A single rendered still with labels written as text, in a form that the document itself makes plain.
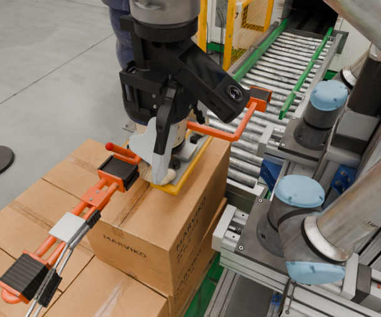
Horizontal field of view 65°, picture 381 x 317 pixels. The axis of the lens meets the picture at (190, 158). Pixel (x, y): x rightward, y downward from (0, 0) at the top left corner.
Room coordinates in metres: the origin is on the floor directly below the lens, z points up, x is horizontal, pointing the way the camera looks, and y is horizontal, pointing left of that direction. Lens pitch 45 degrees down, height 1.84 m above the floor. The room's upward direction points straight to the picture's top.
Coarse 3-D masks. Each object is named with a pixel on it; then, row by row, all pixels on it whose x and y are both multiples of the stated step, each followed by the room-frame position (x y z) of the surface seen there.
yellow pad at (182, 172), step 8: (192, 136) 0.85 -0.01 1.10; (200, 136) 0.88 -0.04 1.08; (208, 136) 0.89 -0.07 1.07; (200, 144) 0.84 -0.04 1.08; (208, 144) 0.85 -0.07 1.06; (200, 152) 0.80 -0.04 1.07; (176, 160) 0.73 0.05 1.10; (184, 160) 0.75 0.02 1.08; (192, 160) 0.76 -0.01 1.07; (168, 168) 0.71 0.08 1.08; (176, 168) 0.71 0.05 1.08; (184, 168) 0.71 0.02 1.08; (192, 168) 0.72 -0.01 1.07; (176, 176) 0.68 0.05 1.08; (184, 176) 0.68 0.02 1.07; (152, 184) 0.65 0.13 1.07; (168, 184) 0.64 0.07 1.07; (176, 184) 0.64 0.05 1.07; (168, 192) 0.62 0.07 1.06; (176, 192) 0.61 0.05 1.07
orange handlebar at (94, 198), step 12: (252, 108) 0.90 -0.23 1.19; (204, 132) 0.78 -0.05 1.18; (216, 132) 0.77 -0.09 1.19; (240, 132) 0.77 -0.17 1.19; (96, 192) 0.51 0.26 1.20; (108, 192) 0.52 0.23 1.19; (84, 204) 0.48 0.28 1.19; (96, 204) 0.47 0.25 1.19; (84, 216) 0.44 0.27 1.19; (48, 240) 0.37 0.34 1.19; (36, 252) 0.34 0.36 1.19; (60, 252) 0.34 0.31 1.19; (12, 300) 0.23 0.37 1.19
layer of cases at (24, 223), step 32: (64, 160) 1.27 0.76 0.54; (96, 160) 1.27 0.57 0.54; (32, 192) 1.02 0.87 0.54; (64, 192) 1.02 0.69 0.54; (0, 224) 0.82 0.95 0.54; (32, 224) 0.82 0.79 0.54; (0, 256) 0.65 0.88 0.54; (64, 256) 0.65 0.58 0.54; (0, 288) 0.51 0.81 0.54; (64, 288) 0.51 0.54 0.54; (96, 288) 0.51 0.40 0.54; (128, 288) 0.51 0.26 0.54; (192, 288) 0.65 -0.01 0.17
